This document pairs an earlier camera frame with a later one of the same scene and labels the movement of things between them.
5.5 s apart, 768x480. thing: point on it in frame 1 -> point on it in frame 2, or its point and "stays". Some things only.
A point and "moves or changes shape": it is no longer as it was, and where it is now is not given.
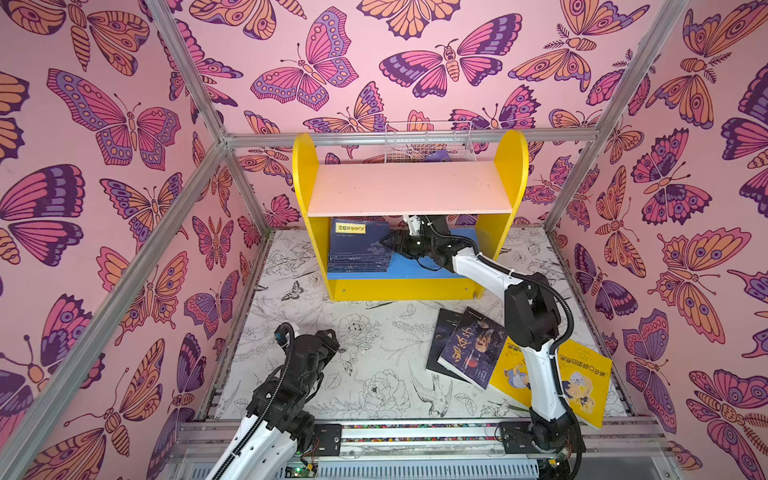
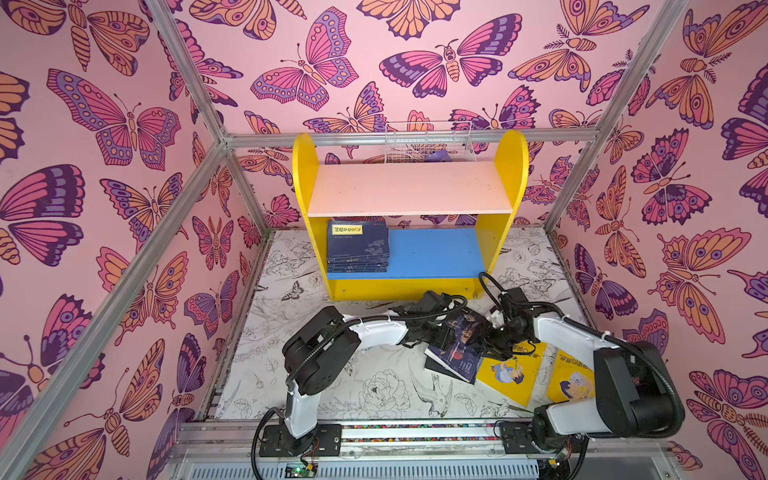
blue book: x=355 y=242 moves or changes shape
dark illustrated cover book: x=473 y=348 moves or changes shape
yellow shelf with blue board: x=474 y=199 stays
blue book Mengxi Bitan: x=359 y=263 stays
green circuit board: x=296 y=472 stays
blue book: x=360 y=257 stays
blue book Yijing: x=358 y=267 stays
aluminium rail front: x=606 y=440 stays
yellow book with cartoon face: x=585 y=377 stays
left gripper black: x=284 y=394 -> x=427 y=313
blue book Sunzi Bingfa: x=357 y=270 stays
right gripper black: x=409 y=241 -> x=504 y=335
